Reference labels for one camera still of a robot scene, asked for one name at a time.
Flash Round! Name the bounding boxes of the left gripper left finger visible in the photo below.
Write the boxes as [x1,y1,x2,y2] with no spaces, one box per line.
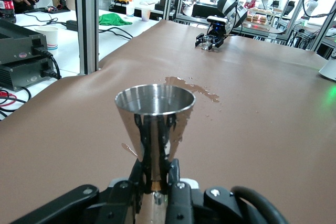
[10,158,148,224]

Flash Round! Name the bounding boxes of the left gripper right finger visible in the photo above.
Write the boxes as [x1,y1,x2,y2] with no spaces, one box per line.
[166,158,261,224]

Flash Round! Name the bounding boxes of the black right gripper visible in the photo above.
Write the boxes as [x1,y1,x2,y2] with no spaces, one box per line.
[194,23,228,49]

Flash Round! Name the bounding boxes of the clear glass beaker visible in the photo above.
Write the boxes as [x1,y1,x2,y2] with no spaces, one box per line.
[201,35,214,51]

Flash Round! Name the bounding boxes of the steel double jigger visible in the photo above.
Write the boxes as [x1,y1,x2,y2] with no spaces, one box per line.
[114,83,196,224]

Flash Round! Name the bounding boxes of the translucent plastic cup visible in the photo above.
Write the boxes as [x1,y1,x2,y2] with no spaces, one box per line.
[141,8,152,22]

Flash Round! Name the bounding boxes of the striped white paper cup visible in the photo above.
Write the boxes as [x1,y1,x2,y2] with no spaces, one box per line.
[34,26,59,51]

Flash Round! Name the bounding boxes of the large brown liquid puddle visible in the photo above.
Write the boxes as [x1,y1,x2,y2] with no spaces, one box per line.
[157,76,221,104]

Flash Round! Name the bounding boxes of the brown table mat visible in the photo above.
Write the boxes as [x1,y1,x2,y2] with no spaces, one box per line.
[0,20,336,224]

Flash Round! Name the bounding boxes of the white desk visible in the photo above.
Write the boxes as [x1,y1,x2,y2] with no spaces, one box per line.
[0,0,165,120]

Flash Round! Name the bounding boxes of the green cloth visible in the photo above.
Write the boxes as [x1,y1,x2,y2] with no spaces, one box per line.
[98,13,133,26]

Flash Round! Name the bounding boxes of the black power adapter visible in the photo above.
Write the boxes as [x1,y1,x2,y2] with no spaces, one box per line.
[65,19,78,31]

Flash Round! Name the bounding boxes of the black power supply unit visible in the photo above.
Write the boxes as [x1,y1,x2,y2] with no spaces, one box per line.
[0,57,62,91]
[0,18,53,65]

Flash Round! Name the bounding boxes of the cola bottle red label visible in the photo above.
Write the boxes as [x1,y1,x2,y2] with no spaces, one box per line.
[0,0,17,24]

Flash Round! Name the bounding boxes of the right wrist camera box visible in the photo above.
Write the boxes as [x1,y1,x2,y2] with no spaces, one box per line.
[206,15,229,26]

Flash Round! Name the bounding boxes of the breads on wire shelf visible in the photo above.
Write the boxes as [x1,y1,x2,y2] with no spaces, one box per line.
[245,6,278,25]

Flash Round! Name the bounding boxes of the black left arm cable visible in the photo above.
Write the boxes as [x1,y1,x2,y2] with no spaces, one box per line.
[230,186,289,224]

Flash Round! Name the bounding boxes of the aluminium frame post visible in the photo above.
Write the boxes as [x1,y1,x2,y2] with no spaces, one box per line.
[74,0,100,76]

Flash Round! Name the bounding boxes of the red lead wires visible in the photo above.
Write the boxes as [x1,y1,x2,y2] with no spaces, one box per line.
[0,89,29,109]

